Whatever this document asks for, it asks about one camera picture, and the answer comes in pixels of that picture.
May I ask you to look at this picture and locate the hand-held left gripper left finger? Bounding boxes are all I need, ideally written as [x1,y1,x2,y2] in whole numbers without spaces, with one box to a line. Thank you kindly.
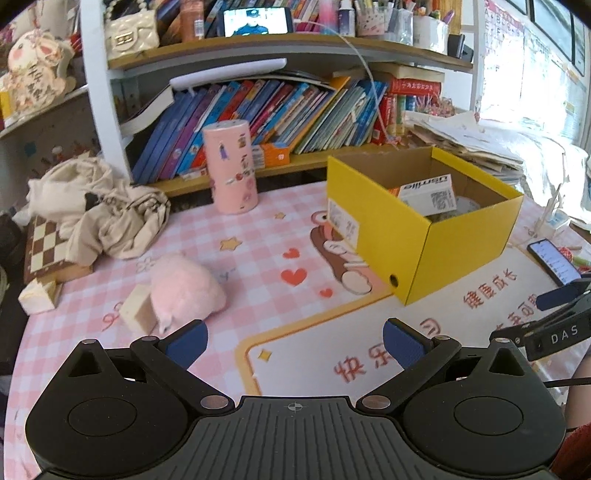
[67,318,236,415]

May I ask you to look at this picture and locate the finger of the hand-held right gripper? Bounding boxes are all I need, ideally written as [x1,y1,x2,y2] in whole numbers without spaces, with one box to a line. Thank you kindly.
[536,277,591,312]
[489,300,591,339]

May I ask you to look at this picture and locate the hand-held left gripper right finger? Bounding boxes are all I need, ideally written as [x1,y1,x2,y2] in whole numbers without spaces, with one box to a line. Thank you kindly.
[355,318,533,411]

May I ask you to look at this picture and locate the yellow cardboard box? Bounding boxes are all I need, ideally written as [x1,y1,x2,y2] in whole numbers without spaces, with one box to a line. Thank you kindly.
[326,147,525,308]

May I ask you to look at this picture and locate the white printed box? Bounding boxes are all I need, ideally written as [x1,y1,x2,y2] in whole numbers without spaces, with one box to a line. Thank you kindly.
[398,173,459,215]

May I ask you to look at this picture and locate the person's right forearm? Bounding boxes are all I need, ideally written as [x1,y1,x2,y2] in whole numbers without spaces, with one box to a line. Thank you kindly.
[564,344,591,432]

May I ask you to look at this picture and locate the black smartphone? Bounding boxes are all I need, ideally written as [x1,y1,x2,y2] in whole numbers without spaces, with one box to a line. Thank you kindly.
[527,239,584,287]

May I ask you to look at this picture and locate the pink fluffy plush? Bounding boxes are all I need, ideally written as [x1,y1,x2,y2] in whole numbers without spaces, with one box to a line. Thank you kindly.
[148,256,228,334]

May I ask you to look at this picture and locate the beige wooden block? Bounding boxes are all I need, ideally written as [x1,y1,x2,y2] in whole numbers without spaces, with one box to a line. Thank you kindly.
[121,285,158,334]
[18,278,64,316]

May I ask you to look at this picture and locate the white plastic stand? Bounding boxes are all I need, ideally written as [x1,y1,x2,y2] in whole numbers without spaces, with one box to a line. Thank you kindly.
[534,152,573,239]

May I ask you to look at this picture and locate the beige cloth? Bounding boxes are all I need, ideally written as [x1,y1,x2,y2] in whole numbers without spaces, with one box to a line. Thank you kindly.
[27,157,172,260]

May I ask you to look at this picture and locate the brown checkered chessboard box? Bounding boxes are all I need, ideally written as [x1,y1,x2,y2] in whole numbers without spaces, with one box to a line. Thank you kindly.
[23,215,96,285]

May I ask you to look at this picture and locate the pink printed paper tube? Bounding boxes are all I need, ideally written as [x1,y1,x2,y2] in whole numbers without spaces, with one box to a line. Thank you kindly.
[202,119,259,216]

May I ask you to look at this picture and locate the stack of papers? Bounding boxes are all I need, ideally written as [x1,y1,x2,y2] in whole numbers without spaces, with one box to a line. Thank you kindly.
[404,108,591,186]

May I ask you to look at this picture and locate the wooden bookshelf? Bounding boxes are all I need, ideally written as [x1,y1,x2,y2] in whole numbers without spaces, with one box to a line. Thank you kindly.
[0,0,481,200]

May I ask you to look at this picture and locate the orange white carton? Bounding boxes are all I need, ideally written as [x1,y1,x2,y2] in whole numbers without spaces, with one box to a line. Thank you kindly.
[252,141,292,169]

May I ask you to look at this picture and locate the red dictionary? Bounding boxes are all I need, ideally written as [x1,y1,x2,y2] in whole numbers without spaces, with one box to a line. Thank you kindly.
[374,78,446,145]

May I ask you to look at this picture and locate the row of books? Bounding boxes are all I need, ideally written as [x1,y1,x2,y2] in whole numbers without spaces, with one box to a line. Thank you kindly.
[121,76,393,185]

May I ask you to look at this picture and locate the black small box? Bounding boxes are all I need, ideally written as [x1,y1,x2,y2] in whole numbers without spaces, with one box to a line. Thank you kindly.
[447,33,474,64]

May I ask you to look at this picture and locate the white flat device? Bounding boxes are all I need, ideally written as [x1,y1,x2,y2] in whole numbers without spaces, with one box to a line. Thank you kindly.
[168,58,288,92]

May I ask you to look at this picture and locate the white pen holder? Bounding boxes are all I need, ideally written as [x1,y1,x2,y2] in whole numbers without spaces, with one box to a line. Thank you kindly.
[412,9,450,54]

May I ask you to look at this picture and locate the white quilted handbag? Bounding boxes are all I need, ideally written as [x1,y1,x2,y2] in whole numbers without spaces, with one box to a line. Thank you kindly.
[104,0,160,49]

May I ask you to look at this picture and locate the rabbit plush toy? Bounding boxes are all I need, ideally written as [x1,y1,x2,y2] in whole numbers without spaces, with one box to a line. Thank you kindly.
[0,30,77,117]

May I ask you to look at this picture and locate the pink pen holder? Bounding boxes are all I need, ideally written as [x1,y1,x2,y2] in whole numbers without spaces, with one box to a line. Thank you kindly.
[355,0,414,45]

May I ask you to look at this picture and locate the phone showing video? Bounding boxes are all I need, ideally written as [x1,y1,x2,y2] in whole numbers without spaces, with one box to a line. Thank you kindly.
[222,6,295,38]

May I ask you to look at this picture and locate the black cable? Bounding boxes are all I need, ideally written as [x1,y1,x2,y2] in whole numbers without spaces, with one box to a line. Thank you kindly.
[542,377,591,389]

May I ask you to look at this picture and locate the wall chart poster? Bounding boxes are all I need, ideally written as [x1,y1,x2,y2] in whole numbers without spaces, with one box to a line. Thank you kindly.
[482,0,591,121]

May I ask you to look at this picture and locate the white cable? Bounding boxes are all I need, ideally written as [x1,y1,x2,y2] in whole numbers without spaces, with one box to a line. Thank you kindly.
[295,18,400,145]

